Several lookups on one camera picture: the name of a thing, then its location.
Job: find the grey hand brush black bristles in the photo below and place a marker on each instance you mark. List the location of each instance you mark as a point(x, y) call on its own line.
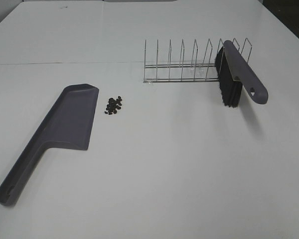
point(234, 73)

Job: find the chrome wire dish rack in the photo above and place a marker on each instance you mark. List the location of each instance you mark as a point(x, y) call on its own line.
point(188, 64)

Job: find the pile of coffee beans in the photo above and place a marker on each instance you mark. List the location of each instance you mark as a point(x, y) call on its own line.
point(113, 105)

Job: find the grey plastic dustpan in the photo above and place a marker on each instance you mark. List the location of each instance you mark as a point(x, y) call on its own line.
point(67, 125)

